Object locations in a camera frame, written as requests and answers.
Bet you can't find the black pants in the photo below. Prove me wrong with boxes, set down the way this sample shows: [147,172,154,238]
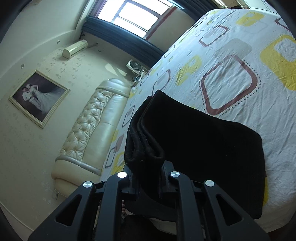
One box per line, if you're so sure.
[125,90,265,219]

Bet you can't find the cream tufted leather headboard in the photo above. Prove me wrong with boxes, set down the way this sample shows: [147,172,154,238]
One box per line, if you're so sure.
[51,78,131,197]

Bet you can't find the framed wedding photo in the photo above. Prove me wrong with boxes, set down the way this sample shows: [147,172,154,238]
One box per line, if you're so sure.
[9,69,70,128]

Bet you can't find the patterned white bed sheet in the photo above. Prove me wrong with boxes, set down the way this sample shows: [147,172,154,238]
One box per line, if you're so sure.
[100,9,295,232]

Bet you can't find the small white desk fan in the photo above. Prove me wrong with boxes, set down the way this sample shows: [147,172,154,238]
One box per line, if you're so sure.
[126,60,148,82]

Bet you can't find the dark blue curtain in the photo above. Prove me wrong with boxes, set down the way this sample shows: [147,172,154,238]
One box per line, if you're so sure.
[82,1,217,68]

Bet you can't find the bright window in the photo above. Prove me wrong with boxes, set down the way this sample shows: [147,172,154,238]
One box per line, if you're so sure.
[93,0,174,39]

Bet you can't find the white wall air conditioner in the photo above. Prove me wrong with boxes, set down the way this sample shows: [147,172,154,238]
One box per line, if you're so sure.
[62,40,88,59]

